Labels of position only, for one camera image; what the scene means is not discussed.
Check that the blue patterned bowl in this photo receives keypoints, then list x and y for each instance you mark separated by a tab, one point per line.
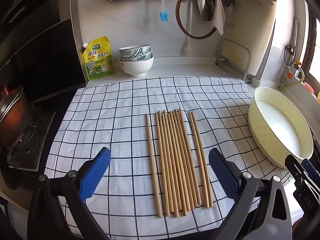
140	58
135	50

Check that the metal pot lid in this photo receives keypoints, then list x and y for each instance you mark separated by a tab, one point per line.
11	102

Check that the yellow seasoning pouch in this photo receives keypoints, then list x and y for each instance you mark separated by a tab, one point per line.
98	60

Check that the red cooking pot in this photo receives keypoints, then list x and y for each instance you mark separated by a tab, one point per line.
15	127

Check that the bunch of wooden chopsticks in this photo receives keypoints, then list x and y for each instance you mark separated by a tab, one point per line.
175	155

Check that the brown round hoop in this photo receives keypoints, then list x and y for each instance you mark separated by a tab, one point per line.
178	20

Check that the black gas stove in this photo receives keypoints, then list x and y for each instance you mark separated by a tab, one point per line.
37	140

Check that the grey wall pipe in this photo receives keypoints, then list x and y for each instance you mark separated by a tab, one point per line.
295	30

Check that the blue silicone basting brush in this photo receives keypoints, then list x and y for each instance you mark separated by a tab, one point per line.
163	15

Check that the window with dark frame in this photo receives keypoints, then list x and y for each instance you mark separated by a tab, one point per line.
313	42

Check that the black range hood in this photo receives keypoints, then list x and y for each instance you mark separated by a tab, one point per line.
37	42

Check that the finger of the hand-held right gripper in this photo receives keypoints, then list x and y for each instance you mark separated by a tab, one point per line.
309	167
293	166

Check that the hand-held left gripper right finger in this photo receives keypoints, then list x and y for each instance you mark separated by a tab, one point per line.
223	172

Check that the cream round basin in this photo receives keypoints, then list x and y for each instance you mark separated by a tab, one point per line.
280	130

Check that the hanging kitchen knife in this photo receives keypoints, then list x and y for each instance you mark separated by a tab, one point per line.
203	8

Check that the gas valve with red knob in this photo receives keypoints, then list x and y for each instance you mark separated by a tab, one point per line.
290	73

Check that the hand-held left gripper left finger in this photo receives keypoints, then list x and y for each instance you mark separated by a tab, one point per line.
96	172

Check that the white cutting board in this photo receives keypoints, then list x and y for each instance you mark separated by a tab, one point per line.
252	35

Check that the white black checkered cloth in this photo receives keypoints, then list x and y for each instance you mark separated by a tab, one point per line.
112	120

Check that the metal cutting board rack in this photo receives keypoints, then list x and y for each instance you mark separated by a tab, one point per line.
246	52

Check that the beige hanging rag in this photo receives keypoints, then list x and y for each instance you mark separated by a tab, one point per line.
218	15

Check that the plain white bowl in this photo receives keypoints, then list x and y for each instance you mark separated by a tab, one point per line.
136	67

